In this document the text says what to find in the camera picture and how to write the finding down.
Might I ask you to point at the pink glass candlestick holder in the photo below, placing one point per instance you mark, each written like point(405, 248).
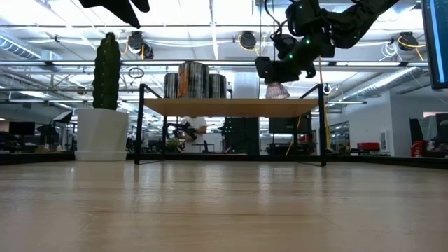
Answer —
point(277, 91)

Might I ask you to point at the ribbed silver candle tin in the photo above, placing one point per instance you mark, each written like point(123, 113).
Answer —
point(218, 87)

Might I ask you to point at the silver candle tin brown label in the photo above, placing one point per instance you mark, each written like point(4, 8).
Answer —
point(171, 87)

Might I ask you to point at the silver candle tin orange label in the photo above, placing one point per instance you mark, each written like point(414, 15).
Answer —
point(193, 80)

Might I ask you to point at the background black robot arm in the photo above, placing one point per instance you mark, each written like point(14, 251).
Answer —
point(183, 130)

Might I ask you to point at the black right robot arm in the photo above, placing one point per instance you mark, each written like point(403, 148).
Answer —
point(357, 21)

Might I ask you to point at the black background screen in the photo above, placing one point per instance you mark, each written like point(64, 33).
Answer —
point(287, 126)

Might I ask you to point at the green cactus plant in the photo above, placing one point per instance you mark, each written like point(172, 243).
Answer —
point(108, 70)

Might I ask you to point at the black equipment rack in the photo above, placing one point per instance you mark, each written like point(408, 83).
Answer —
point(241, 136)

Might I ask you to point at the person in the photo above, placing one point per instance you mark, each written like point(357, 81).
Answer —
point(199, 124)

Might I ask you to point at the red box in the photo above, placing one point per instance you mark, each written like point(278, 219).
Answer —
point(368, 146)

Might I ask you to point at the white hexagonal plant pot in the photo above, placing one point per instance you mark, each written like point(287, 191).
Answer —
point(101, 134)

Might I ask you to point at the small green background plant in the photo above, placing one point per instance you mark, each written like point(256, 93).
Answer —
point(172, 145)

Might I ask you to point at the black background monitor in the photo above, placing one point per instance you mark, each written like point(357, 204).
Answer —
point(21, 128)

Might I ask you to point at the wooden shelf black metal frame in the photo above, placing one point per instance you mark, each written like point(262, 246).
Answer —
point(231, 108)

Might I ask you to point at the black aluminium table frame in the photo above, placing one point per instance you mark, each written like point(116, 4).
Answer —
point(35, 158)

